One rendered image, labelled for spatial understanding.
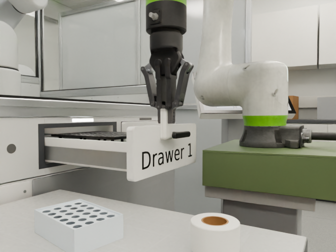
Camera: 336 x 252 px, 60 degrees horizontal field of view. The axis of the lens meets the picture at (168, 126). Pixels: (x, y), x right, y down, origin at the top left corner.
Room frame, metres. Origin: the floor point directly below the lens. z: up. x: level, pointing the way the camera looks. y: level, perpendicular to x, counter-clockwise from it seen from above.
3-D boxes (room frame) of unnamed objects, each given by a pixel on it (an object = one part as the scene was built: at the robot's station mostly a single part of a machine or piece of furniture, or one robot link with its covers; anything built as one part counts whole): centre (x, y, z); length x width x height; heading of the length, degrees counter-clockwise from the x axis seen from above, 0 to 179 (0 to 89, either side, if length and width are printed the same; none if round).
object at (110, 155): (0.81, 0.18, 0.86); 0.40 x 0.26 x 0.06; 59
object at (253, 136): (0.84, -0.34, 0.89); 0.26 x 0.15 x 0.06; 58
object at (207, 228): (0.41, -0.07, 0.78); 0.07 x 0.07 x 0.04
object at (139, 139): (0.70, 0.00, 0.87); 0.29 x 0.02 x 0.11; 149
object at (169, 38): (0.66, 0.00, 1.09); 0.08 x 0.07 x 0.09; 59
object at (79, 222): (0.46, 0.14, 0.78); 0.12 x 0.08 x 0.04; 48
